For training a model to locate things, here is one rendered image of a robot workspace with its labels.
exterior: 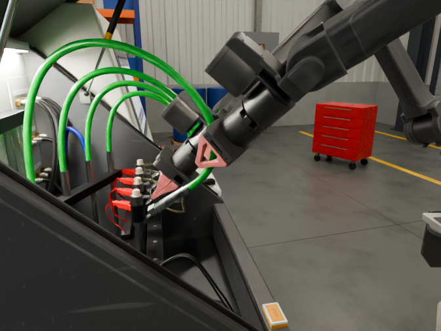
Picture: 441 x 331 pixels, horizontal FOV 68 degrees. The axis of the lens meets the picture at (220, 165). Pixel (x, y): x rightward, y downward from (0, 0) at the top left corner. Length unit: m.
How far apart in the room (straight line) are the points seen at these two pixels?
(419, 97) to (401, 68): 0.08
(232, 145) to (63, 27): 0.69
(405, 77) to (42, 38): 0.94
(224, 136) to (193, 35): 6.81
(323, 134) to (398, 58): 4.11
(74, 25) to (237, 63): 0.68
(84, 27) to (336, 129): 4.17
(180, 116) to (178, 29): 6.64
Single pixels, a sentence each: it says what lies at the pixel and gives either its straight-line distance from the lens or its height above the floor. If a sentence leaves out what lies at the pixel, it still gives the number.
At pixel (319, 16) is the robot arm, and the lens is 0.83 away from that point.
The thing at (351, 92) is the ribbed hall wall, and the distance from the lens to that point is 8.96.
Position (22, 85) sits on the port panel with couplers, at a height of 1.34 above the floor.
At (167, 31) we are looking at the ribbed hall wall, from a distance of 7.20.
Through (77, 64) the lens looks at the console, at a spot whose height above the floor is 1.39.
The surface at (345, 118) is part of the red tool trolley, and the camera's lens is 4.79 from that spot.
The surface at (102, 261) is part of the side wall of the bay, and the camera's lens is 0.40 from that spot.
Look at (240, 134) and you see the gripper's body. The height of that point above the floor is 1.29.
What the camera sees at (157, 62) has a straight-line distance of 0.57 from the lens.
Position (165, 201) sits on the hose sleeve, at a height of 1.15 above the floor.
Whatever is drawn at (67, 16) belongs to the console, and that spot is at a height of 1.51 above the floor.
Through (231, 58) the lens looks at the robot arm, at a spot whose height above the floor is 1.40.
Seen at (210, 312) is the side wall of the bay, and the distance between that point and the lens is 0.45.
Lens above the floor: 1.39
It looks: 17 degrees down
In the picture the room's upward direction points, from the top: straight up
